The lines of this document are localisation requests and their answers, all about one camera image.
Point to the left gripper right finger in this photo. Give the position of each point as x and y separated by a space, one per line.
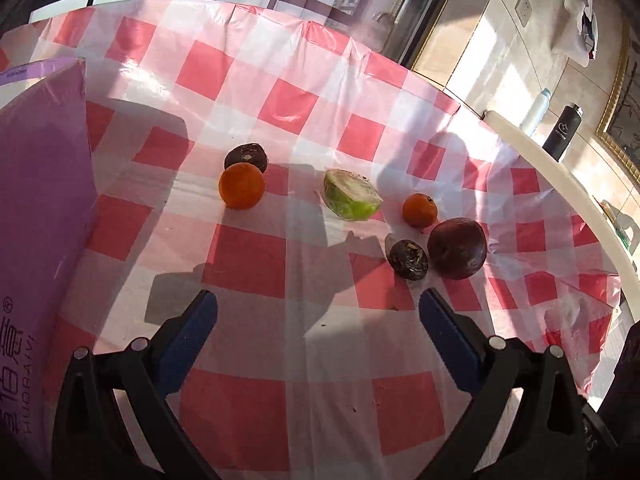
546 439

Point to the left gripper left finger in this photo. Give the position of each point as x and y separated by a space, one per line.
90 439

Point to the large dark red plum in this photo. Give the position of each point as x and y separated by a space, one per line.
457 248

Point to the dark wrinkled passionfruit front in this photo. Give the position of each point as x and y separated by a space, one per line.
408 260

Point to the purple cardboard box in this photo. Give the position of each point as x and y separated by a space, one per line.
48 204

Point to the orange tangerine in middle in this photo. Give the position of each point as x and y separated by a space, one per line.
419 211

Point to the orange tangerine near passionfruit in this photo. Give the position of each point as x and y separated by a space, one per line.
241 186

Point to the black water bottle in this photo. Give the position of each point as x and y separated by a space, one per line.
563 131

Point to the small green apple piece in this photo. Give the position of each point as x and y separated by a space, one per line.
351 196

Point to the white spray bottle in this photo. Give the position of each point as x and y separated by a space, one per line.
536 112

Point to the dark passionfruit at back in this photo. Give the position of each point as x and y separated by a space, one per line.
250 153

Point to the red white checkered tablecloth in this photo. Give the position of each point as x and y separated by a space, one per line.
318 367

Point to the white hanging bag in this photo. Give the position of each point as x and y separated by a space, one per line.
577 34

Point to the gold picture frame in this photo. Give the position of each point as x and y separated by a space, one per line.
618 129

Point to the white wall socket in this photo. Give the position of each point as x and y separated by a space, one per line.
523 10

